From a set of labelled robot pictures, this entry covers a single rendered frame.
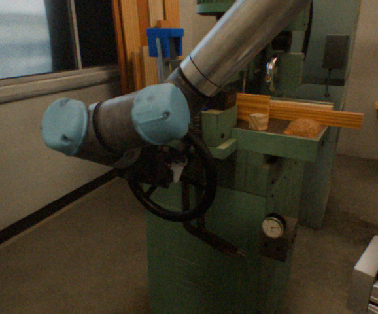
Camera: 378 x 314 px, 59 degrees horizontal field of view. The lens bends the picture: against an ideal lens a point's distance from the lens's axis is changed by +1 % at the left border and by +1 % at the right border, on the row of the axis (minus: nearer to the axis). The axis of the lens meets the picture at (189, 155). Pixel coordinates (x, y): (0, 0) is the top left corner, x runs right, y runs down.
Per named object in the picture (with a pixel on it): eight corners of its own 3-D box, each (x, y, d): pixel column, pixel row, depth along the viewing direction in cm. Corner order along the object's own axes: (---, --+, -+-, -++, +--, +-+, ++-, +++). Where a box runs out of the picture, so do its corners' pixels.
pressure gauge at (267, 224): (259, 240, 92) (261, 214, 89) (263, 233, 95) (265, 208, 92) (282, 247, 89) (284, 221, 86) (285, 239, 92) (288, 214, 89)
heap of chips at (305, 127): (281, 133, 88) (282, 123, 87) (293, 122, 98) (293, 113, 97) (315, 138, 84) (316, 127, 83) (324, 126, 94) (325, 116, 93)
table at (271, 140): (109, 137, 104) (107, 118, 102) (163, 116, 129) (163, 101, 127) (309, 176, 76) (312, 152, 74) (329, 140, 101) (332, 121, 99)
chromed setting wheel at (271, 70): (261, 93, 109) (265, 54, 105) (272, 88, 119) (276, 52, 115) (270, 94, 108) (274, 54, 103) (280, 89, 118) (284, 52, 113)
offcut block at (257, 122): (256, 125, 94) (257, 112, 93) (267, 129, 92) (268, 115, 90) (248, 127, 92) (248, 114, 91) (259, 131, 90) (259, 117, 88)
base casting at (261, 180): (140, 167, 115) (139, 142, 111) (213, 127, 161) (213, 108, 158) (267, 197, 94) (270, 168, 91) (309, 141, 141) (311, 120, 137)
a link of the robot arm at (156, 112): (189, 72, 48) (127, 91, 52) (157, 84, 38) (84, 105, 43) (205, 123, 50) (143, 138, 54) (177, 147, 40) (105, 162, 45)
